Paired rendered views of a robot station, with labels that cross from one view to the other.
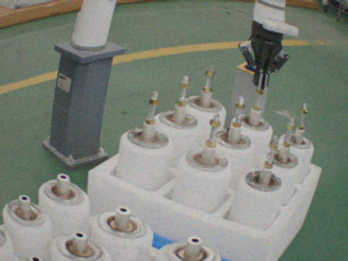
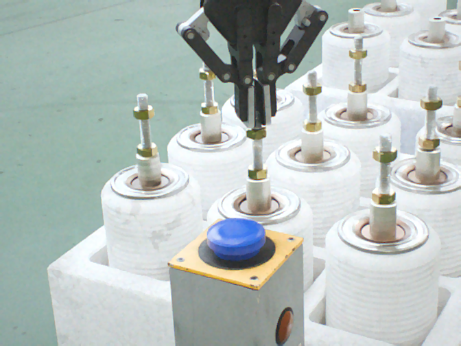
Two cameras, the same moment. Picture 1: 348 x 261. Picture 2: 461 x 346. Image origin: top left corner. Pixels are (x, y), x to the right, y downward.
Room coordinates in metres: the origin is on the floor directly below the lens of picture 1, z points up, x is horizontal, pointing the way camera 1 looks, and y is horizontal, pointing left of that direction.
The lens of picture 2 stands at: (2.00, -0.10, 0.63)
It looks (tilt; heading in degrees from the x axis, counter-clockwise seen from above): 25 degrees down; 186
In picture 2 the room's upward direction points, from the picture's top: 3 degrees counter-clockwise
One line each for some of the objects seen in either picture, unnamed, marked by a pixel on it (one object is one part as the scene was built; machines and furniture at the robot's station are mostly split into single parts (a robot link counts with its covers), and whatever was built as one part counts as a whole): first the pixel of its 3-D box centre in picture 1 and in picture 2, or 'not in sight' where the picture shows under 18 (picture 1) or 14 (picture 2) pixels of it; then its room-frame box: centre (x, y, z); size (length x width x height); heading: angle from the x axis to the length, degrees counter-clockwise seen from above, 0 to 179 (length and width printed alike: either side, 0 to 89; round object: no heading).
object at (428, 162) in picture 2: (179, 113); (427, 163); (1.21, 0.00, 0.26); 0.02 x 0.02 x 0.03
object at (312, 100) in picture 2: (238, 115); (312, 108); (1.17, -0.11, 0.30); 0.01 x 0.01 x 0.08; 76
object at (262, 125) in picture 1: (253, 123); (258, 205); (1.28, -0.16, 0.25); 0.08 x 0.08 x 0.01
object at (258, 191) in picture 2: (254, 116); (258, 192); (1.28, -0.16, 0.26); 0.02 x 0.02 x 0.03
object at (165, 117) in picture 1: (178, 120); (427, 176); (1.21, 0.00, 0.25); 0.08 x 0.08 x 0.01
